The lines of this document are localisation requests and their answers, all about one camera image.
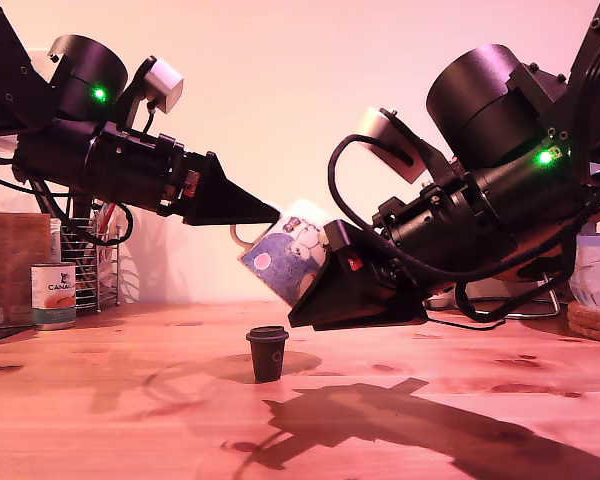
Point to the grey slim container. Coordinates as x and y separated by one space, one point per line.
55 240

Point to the arm's pale camera box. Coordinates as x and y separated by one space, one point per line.
162 82
387 137

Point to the small dark cup-shaped coffee capsule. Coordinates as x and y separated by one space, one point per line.
267 355

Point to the white labelled tin can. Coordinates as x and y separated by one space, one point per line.
54 300

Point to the red pencil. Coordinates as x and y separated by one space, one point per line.
109 212

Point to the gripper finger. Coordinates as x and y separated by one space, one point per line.
220 200
350 295

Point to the white mug with cartoon print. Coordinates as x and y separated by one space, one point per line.
280 260

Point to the brown wooden box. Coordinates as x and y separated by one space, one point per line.
10 260

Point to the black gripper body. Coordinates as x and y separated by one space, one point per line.
445 235
135 170

